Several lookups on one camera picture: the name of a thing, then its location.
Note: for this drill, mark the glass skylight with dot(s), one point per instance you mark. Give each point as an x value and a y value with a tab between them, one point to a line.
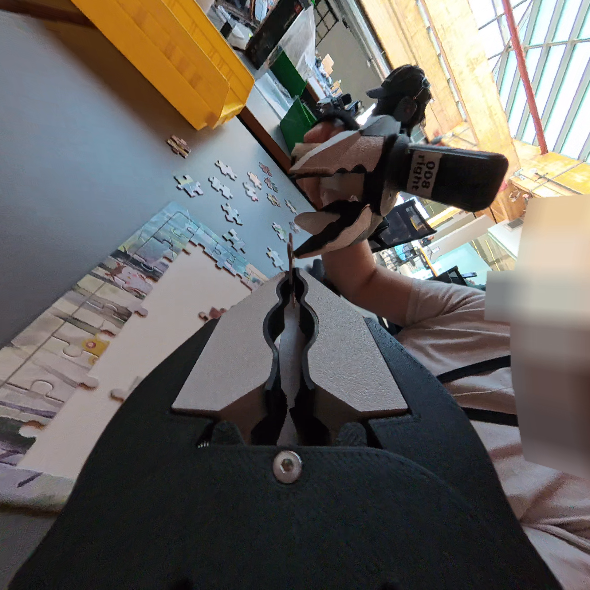
567	69

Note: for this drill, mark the yellow plastic bin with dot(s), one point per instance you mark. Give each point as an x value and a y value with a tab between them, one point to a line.
161	46

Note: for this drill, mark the brown-backed jigsaw piece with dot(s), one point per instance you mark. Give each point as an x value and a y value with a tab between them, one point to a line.
291	258

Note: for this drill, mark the person's right hand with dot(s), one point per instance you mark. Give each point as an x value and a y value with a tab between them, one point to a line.
322	133

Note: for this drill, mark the red ceiling pipe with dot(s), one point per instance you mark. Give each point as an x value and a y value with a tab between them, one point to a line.
525	78

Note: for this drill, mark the person's white shirt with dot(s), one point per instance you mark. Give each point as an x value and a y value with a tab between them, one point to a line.
461	322

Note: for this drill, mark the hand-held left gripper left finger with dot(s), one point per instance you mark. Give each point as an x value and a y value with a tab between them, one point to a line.
226	368

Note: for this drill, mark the partly assembled jigsaw puzzle board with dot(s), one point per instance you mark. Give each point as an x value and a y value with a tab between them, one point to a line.
50	332

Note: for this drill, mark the small green plastic bin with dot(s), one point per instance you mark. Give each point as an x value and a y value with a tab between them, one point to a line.
288	71

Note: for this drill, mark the group of puzzle pieces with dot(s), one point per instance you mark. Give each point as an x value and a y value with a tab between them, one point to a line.
189	185

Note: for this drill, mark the clear plastic bag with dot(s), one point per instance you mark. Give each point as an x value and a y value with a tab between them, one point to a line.
302	32

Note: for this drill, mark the large green plastic bin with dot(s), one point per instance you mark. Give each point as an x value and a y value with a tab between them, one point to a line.
297	124

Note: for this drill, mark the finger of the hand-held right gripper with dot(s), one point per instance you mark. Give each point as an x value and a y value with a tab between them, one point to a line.
355	230
359	147

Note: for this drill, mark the black cardboard box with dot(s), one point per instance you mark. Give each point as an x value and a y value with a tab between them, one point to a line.
272	32

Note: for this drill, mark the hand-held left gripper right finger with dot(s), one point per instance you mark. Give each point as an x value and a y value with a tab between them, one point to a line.
355	368

